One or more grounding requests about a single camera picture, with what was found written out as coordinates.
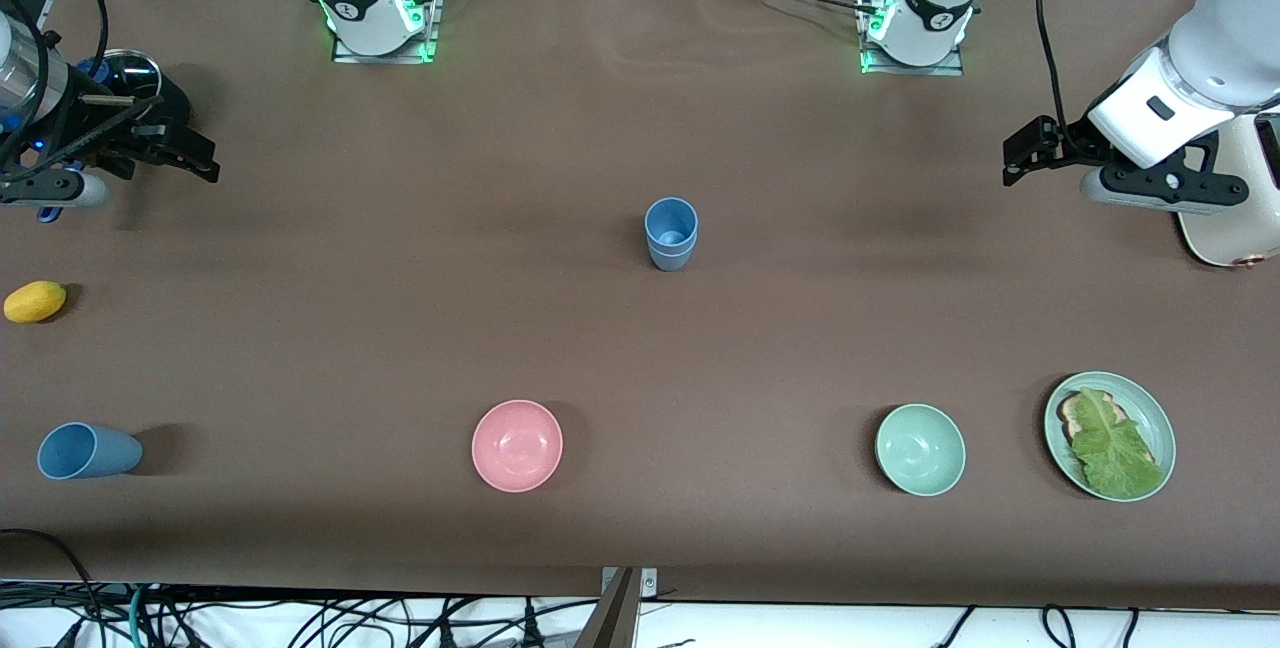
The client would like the blue cup with paper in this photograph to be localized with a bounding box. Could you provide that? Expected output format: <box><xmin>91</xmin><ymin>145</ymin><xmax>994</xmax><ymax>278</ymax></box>
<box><xmin>647</xmin><ymin>240</ymin><xmax>698</xmax><ymax>273</ymax></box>

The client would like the black pot with glass lid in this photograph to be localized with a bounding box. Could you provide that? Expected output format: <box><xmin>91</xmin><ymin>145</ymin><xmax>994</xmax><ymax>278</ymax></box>
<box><xmin>38</xmin><ymin>48</ymin><xmax>192</xmax><ymax>225</ymax></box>

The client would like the cream toaster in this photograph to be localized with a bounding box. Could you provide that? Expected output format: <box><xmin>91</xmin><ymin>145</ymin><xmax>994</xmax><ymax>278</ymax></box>
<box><xmin>1177</xmin><ymin>113</ymin><xmax>1280</xmax><ymax>269</ymax></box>

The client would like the yellow lemon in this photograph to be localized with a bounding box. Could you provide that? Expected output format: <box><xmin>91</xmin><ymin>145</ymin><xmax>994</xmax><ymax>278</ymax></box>
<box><xmin>3</xmin><ymin>280</ymin><xmax>69</xmax><ymax>324</ymax></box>

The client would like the toast slice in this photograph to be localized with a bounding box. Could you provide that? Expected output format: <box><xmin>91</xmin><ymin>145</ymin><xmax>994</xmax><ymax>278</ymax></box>
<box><xmin>1058</xmin><ymin>390</ymin><xmax>1157</xmax><ymax>469</ymax></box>

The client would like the light green plate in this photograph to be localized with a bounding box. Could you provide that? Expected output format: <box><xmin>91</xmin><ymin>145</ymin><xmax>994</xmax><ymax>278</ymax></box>
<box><xmin>1043</xmin><ymin>371</ymin><xmax>1177</xmax><ymax>503</ymax></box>

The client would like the green lettuce leaf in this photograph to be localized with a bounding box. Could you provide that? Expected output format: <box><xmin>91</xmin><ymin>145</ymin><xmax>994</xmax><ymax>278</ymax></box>
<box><xmin>1070</xmin><ymin>388</ymin><xmax>1166</xmax><ymax>500</ymax></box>

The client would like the light green bowl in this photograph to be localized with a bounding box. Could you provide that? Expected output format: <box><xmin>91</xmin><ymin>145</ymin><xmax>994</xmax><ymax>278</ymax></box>
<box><xmin>875</xmin><ymin>403</ymin><xmax>967</xmax><ymax>498</ymax></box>

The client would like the brown table cover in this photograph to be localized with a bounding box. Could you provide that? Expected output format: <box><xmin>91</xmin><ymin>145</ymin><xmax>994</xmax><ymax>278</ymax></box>
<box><xmin>0</xmin><ymin>0</ymin><xmax>1280</xmax><ymax>611</ymax></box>

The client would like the pink bowl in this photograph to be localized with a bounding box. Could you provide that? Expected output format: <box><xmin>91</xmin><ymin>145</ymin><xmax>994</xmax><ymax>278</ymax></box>
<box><xmin>471</xmin><ymin>400</ymin><xmax>564</xmax><ymax>494</ymax></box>

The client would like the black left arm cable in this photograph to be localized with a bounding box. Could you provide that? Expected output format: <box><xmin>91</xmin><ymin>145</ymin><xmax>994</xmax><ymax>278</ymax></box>
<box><xmin>1032</xmin><ymin>0</ymin><xmax>1091</xmax><ymax>129</ymax></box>

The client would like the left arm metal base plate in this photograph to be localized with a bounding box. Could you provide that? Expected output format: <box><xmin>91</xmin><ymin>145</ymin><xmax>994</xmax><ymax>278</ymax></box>
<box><xmin>855</xmin><ymin>0</ymin><xmax>967</xmax><ymax>77</ymax></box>

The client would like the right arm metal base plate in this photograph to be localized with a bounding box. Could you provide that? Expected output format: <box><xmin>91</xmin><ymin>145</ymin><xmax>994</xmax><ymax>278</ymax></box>
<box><xmin>331</xmin><ymin>0</ymin><xmax>442</xmax><ymax>64</ymax></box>

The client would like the black floor cable loop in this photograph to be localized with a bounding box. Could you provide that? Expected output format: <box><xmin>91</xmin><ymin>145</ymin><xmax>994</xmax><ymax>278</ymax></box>
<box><xmin>0</xmin><ymin>528</ymin><xmax>106</xmax><ymax>624</ymax></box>

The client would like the metal bracket with dark beam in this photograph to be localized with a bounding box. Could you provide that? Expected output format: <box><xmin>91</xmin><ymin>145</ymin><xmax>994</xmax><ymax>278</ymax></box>
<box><xmin>575</xmin><ymin>566</ymin><xmax>660</xmax><ymax>648</ymax></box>

